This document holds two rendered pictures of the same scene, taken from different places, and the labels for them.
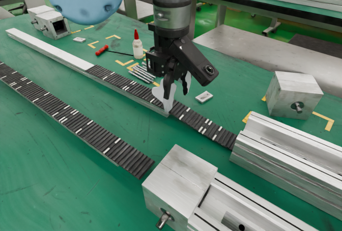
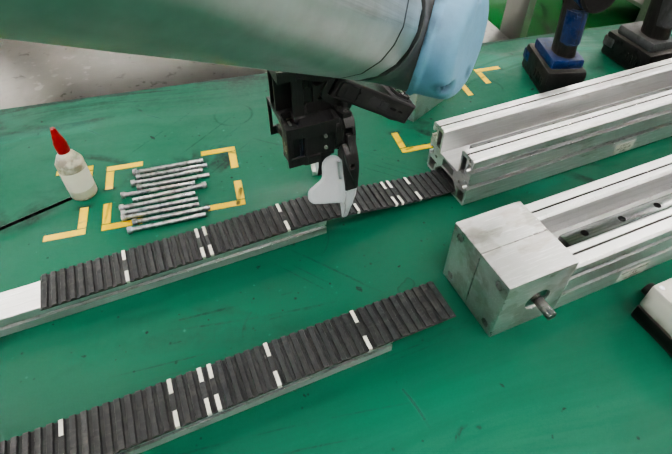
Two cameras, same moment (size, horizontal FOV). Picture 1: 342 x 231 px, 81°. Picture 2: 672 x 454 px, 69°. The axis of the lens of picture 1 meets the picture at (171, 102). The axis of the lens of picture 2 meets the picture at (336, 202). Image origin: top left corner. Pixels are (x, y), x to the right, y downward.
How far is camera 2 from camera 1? 42 cm
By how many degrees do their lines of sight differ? 42
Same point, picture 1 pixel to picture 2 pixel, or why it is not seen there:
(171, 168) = (498, 245)
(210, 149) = (431, 214)
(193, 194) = (548, 241)
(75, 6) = (464, 68)
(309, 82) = not seen: hidden behind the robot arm
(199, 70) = (399, 101)
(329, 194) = (572, 145)
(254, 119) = (452, 128)
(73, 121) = (236, 383)
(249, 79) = not seen: hidden behind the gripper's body
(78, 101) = (135, 370)
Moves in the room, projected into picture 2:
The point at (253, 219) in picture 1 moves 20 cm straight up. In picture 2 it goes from (578, 217) to (651, 74)
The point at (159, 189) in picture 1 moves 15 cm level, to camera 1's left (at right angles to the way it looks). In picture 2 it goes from (527, 272) to (476, 394)
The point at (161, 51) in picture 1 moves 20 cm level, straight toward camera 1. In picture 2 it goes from (306, 112) to (487, 171)
